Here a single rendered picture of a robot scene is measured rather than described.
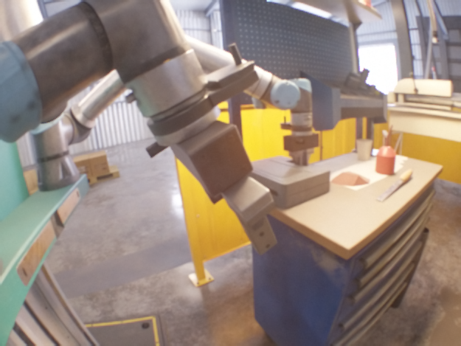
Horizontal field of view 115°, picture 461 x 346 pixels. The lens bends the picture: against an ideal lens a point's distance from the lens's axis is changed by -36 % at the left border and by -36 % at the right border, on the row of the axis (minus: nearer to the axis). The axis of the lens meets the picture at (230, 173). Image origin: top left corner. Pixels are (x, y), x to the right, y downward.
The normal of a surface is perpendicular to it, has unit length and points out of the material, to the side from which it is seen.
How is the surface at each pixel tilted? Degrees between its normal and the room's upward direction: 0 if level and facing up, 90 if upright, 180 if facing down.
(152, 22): 94
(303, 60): 90
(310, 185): 90
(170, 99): 105
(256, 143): 90
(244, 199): 25
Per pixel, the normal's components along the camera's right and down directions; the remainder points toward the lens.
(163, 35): 0.68, 0.18
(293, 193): 0.46, 0.22
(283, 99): 0.06, 0.29
